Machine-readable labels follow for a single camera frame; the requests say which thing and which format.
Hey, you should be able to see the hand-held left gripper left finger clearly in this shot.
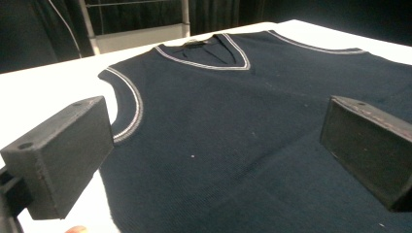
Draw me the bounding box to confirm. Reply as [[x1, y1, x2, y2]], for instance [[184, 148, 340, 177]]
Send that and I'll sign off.
[[0, 95, 115, 221]]

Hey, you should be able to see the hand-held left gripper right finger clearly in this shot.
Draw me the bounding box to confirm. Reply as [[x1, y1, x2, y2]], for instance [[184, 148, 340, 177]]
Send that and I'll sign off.
[[319, 95, 412, 214]]

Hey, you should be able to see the navy knitted vest white trim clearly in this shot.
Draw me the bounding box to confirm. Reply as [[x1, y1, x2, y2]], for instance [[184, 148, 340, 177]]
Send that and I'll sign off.
[[97, 29, 412, 233]]

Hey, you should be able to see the dark curtain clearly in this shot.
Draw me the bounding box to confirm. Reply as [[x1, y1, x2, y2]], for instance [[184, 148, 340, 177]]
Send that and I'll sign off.
[[0, 0, 412, 75]]

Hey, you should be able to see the white cable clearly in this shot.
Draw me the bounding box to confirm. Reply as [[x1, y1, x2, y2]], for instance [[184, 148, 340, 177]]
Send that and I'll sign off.
[[48, 0, 83, 59]]

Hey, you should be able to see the metal stand frame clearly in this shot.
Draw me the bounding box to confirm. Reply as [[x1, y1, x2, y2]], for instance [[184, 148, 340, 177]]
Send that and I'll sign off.
[[77, 0, 192, 55]]

